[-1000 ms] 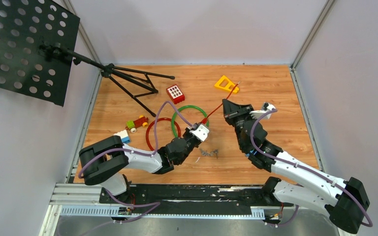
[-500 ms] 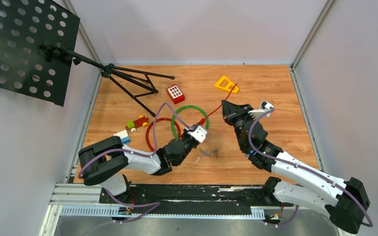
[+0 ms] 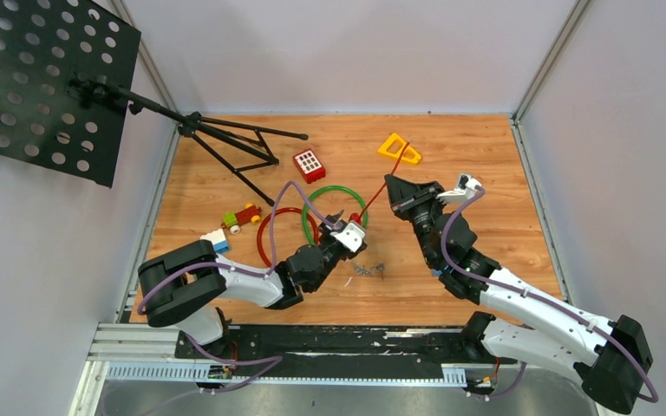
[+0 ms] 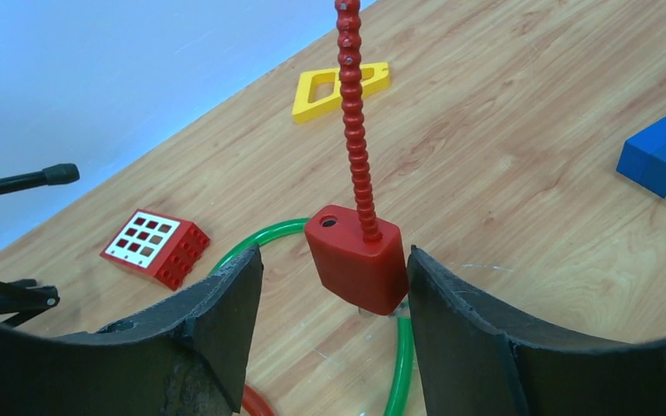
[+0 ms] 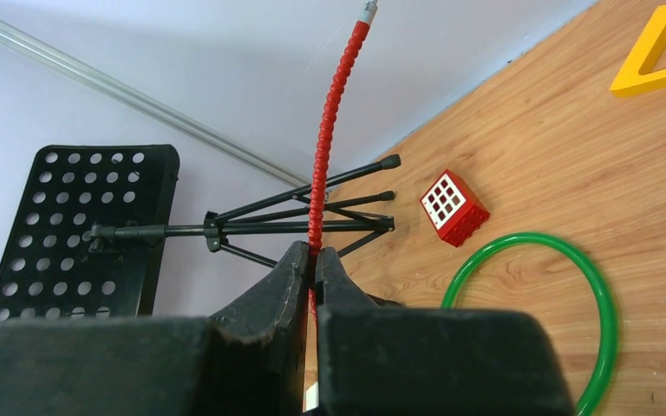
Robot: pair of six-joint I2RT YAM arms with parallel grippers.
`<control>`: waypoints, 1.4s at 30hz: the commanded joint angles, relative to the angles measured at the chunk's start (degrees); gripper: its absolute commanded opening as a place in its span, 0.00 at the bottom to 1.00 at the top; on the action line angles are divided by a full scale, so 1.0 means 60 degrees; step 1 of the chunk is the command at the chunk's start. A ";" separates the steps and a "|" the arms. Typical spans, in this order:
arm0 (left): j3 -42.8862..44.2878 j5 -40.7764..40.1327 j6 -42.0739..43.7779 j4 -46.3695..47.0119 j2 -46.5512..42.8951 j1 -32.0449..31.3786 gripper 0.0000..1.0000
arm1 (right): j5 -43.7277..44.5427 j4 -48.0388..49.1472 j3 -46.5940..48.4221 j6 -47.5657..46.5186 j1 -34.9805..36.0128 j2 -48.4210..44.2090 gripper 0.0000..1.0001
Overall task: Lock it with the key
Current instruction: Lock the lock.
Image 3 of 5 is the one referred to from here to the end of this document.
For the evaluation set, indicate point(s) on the yellow triangular toy piece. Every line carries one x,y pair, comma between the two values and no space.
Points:
395,147

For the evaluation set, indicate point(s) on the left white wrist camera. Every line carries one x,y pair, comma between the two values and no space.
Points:
351,236

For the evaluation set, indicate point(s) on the red cable lock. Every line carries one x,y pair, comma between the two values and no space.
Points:
267,220

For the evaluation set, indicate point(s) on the white blue toy brick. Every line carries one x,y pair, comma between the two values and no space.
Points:
218,240

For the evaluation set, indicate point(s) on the red window toy brick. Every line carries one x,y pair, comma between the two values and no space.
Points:
309,166

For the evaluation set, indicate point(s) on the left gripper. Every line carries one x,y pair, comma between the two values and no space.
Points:
325,230

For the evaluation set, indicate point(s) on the silver keys of red lock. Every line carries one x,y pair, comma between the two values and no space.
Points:
360,270

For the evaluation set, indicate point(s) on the black perforated music stand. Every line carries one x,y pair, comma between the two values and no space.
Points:
66,71

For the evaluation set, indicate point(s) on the silver keys of green lock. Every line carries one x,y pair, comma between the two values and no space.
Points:
378,270

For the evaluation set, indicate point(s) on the green cable lock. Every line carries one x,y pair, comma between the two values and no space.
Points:
329,188

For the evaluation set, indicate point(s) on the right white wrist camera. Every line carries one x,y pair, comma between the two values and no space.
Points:
466,187

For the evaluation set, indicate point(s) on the red green toy car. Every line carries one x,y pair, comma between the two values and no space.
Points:
234,221

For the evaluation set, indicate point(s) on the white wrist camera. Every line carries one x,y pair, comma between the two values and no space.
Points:
466,187
351,236

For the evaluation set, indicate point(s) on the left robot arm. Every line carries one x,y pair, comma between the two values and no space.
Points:
178,287

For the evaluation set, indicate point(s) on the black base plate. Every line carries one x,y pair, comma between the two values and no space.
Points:
350,352

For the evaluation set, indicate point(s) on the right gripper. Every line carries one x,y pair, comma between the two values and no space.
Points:
398,190

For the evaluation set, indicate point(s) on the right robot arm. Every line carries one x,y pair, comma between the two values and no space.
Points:
609,358

